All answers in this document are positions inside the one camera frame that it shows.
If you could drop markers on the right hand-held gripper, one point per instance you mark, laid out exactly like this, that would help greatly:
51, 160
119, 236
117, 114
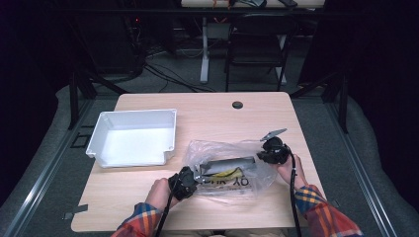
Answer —
275, 151

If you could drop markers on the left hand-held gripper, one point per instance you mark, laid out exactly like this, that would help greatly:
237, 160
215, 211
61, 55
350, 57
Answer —
183, 187

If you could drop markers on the dark packet with yellow print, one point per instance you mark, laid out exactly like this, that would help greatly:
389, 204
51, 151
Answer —
230, 163

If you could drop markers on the clear plastic bag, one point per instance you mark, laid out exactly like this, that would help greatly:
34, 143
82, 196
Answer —
214, 149

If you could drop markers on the white plastic bin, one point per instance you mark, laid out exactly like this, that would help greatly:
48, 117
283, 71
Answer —
131, 144

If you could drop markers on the person's left hand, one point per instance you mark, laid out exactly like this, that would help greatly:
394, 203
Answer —
159, 194

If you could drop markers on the person's right hand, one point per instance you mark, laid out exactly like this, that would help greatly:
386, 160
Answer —
290, 174

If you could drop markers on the black table grommet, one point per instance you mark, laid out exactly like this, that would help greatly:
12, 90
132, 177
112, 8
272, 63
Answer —
237, 105

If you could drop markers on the black metal stand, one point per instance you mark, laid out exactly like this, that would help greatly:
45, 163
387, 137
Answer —
77, 98
342, 98

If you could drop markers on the grey tape strip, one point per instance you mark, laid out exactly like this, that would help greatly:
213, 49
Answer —
75, 210

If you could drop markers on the black folding chair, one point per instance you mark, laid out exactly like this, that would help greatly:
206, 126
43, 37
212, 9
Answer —
260, 42

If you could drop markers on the white table leg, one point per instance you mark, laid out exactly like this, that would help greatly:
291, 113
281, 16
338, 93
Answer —
205, 49

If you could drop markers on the light wooden background table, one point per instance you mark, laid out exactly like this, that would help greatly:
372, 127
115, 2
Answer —
197, 3

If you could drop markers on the grey metal floor rail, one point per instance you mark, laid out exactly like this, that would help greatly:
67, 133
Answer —
362, 171
42, 177

